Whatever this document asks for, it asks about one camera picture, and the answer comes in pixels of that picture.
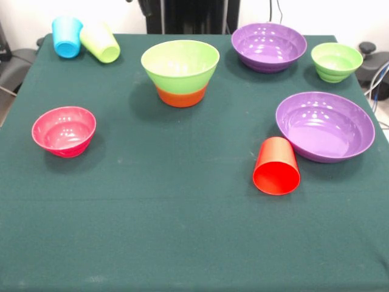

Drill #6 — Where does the black cable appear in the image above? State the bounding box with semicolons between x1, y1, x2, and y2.
269;0;285;25

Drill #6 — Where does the red cup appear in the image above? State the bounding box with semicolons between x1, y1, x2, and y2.
252;136;301;196

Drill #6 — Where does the small green bowl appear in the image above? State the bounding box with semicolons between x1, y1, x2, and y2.
311;42;364;83

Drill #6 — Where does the dark green tablecloth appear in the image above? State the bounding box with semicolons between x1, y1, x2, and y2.
0;32;389;292

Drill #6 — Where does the orange bowl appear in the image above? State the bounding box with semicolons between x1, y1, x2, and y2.
156;83;209;108

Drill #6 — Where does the blue cable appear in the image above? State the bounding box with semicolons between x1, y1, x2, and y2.
371;60;389;103

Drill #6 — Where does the purple bowl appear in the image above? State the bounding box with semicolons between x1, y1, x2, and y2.
230;23;308;74
275;91;376;164

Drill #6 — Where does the blue cup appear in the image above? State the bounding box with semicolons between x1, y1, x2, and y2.
51;16;84;59

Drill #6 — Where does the black chair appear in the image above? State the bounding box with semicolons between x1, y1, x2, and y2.
357;41;389;101
0;21;45;96

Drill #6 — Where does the white cable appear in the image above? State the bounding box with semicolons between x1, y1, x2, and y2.
363;68;389;97

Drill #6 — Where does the pink bowl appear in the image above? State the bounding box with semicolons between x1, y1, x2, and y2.
31;106;97;159

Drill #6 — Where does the yellow-green cup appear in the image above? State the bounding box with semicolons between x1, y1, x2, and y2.
79;23;122;64

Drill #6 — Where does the large green bowl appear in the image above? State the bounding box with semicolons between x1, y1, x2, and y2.
140;40;221;94

